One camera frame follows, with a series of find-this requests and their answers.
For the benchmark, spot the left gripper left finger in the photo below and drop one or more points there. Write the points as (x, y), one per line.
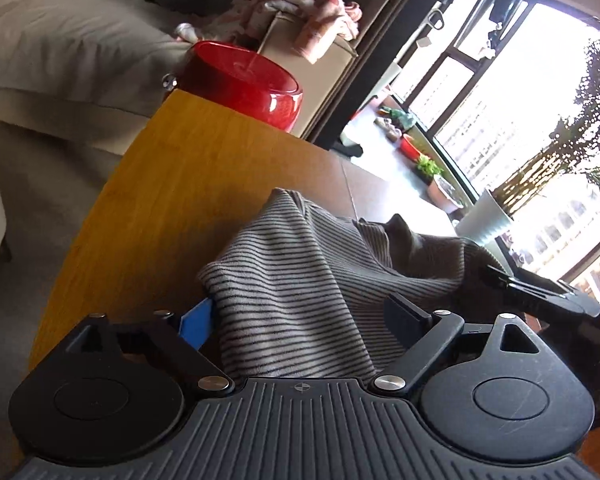
(195, 327)

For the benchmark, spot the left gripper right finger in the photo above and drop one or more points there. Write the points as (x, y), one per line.
(425, 338)

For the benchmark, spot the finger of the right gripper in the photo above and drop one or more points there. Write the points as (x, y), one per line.
(541, 297)

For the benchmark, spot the grey striped knit garment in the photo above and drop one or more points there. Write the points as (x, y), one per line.
(300, 292)

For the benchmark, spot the white ribbed plant pot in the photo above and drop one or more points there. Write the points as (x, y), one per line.
(484, 221)

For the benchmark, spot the pink basin with soil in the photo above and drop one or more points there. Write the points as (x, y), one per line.
(443, 195)

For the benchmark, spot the small green leafy plant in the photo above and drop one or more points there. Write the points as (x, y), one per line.
(427, 168)

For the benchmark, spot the tall palm plant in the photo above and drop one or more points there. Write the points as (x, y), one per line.
(574, 146)

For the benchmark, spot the red plastic basin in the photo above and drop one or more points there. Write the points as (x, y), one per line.
(409, 150)

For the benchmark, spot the green toy by window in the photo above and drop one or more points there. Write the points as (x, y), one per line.
(400, 119)

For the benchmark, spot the red round stool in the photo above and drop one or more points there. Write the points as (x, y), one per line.
(240, 79)

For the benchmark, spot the grey sofa blanket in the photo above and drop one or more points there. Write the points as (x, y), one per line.
(87, 71)

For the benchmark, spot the dark brown curtain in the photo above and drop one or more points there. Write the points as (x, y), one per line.
(388, 35)

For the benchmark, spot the pink crumpled cloth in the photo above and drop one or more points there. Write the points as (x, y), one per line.
(322, 22)

